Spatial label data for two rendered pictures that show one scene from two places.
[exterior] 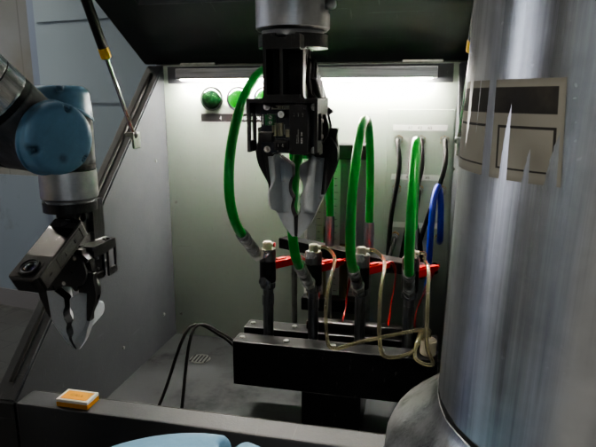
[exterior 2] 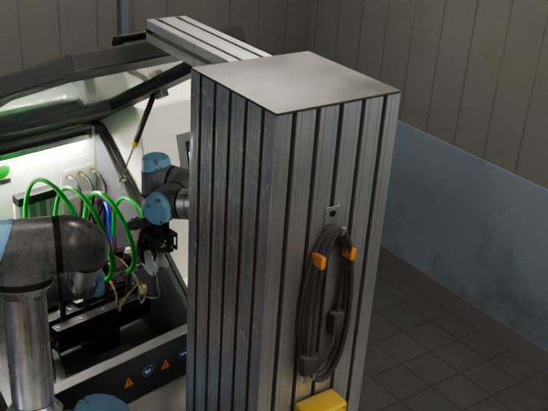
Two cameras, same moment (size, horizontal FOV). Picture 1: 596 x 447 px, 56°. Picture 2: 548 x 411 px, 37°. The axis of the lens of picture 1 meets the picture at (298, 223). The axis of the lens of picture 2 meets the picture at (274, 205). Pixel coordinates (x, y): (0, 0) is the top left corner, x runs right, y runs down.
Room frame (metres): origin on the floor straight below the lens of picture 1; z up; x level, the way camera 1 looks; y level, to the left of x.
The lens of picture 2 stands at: (-0.68, 1.48, 2.43)
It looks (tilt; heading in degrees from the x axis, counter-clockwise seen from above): 26 degrees down; 302
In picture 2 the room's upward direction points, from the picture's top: 4 degrees clockwise
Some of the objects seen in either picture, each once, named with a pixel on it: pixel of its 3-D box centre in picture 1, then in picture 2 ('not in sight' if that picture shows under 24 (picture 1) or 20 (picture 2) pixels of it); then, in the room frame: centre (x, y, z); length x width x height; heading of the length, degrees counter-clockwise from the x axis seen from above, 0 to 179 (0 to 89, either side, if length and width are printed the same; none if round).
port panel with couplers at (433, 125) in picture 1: (417, 187); (81, 201); (1.13, -0.24, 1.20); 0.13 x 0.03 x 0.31; 77
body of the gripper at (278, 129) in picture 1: (292, 97); (156, 230); (0.59, 0.01, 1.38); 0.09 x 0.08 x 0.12; 167
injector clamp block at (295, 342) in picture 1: (335, 377); (98, 324); (0.90, -0.07, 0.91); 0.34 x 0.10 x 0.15; 77
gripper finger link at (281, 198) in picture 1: (278, 197); (152, 265); (0.60, 0.02, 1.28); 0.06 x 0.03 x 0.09; 167
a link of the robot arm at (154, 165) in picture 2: not in sight; (156, 175); (0.60, 0.00, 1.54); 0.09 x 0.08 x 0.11; 11
